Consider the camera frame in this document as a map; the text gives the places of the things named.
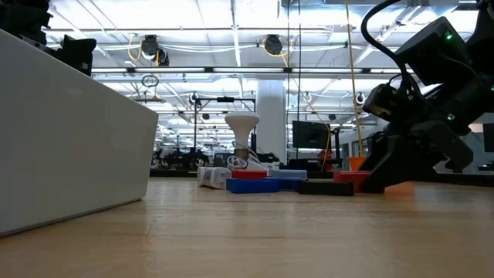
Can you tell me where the grey plastic bin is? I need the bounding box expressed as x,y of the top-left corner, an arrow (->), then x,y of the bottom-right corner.
0,29 -> 160,237

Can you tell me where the orange plastic basket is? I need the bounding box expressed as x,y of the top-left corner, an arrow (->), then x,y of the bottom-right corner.
348,156 -> 366,172

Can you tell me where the black background monitor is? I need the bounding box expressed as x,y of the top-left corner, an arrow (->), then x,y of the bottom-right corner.
292,120 -> 332,150

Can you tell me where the bright blue digital timer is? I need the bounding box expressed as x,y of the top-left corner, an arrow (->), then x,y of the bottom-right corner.
226,178 -> 282,194

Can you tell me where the red square charger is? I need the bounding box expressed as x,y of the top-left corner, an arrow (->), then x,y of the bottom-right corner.
333,171 -> 371,193
231,168 -> 268,180

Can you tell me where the black screen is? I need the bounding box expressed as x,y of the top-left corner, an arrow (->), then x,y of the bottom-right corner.
482,122 -> 494,154

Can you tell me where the black digital timer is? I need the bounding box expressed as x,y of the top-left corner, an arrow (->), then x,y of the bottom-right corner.
297,180 -> 354,197

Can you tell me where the white mushroom-shaped lamp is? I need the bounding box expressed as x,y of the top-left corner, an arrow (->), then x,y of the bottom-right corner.
225,111 -> 260,161

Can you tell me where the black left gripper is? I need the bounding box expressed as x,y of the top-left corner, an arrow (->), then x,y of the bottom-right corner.
57,34 -> 97,77

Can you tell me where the white coiled cable with adapter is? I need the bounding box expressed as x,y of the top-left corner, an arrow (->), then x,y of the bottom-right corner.
226,141 -> 279,177

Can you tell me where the black ceiling cable reel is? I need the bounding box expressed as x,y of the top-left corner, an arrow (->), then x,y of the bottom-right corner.
140,34 -> 170,66
264,34 -> 284,56

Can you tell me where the black table frame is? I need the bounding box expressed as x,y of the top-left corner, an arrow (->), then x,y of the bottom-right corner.
149,168 -> 494,187

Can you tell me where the purple and white charger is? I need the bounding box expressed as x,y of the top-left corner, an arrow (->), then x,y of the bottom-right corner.
203,167 -> 232,190

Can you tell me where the yellow hanging cable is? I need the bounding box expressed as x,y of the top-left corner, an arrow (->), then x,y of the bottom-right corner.
344,0 -> 364,158

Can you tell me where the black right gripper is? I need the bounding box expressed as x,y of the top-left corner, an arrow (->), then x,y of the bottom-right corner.
360,83 -> 483,194

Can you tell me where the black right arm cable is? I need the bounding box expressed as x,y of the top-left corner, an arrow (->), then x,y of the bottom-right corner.
360,0 -> 412,92

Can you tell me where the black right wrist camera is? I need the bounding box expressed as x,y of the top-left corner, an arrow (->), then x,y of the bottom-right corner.
395,15 -> 472,86

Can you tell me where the black background rig frame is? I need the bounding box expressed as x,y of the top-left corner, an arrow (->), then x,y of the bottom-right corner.
194,97 -> 257,163

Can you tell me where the long ceiling light strip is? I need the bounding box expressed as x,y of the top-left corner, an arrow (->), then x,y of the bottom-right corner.
76,66 -> 414,75

